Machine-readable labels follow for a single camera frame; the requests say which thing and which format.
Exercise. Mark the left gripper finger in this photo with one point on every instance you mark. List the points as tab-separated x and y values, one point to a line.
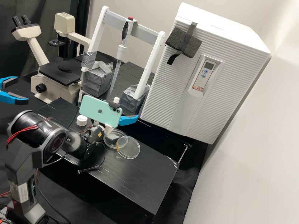
8	80
14	99

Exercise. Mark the petri dish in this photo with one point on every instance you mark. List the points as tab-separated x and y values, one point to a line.
112	138

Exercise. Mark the white pipette stand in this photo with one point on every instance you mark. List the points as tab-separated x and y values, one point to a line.
149	60

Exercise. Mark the cream microscope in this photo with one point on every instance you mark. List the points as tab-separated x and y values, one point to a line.
53	81

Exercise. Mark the white-capped bottle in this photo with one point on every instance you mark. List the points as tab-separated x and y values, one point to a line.
82	120

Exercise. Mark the white incubator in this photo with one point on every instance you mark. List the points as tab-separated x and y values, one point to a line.
236	70

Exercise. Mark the incubator door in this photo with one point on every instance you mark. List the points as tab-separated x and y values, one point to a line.
172	93

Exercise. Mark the petri dish lid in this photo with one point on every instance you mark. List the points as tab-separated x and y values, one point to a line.
128	148

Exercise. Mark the pipette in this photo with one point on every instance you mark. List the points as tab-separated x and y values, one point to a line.
122	50

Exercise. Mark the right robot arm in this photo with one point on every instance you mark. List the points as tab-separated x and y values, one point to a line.
35	131

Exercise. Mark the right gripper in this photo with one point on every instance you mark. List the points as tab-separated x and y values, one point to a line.
108	129

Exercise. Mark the grey taped block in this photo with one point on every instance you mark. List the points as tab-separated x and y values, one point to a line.
130	100
97	78

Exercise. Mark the right wrist camera phone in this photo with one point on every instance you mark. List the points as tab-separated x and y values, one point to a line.
98	109

